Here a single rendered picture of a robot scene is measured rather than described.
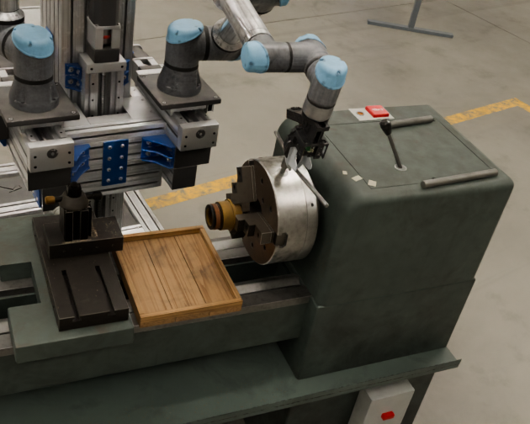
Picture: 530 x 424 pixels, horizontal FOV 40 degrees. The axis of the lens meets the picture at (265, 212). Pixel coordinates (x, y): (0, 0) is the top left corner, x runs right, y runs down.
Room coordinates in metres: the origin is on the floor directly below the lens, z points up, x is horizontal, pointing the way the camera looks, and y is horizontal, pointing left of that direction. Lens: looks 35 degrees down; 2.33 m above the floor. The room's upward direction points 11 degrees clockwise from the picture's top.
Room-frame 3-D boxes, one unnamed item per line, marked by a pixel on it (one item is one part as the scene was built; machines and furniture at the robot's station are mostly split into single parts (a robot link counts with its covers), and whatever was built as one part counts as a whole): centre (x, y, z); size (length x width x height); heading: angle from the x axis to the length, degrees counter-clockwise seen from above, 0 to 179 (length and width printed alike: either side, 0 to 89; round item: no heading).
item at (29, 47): (1.99, 0.79, 1.33); 0.13 x 0.12 x 0.14; 57
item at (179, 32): (2.28, 0.37, 1.33); 0.13 x 0.12 x 0.14; 116
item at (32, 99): (1.99, 0.78, 1.21); 0.15 x 0.15 x 0.10
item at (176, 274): (1.64, 0.23, 0.89); 0.36 x 0.30 x 0.04; 29
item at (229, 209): (1.71, 0.11, 1.08); 0.09 x 0.09 x 0.09; 30
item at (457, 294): (1.99, -0.35, 0.43); 0.60 x 0.48 x 0.86; 119
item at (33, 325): (1.51, 0.53, 0.90); 0.53 x 0.30 x 0.06; 29
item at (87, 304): (1.52, 0.48, 0.95); 0.43 x 0.18 x 0.04; 29
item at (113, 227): (1.59, 0.49, 1.00); 0.20 x 0.10 x 0.05; 119
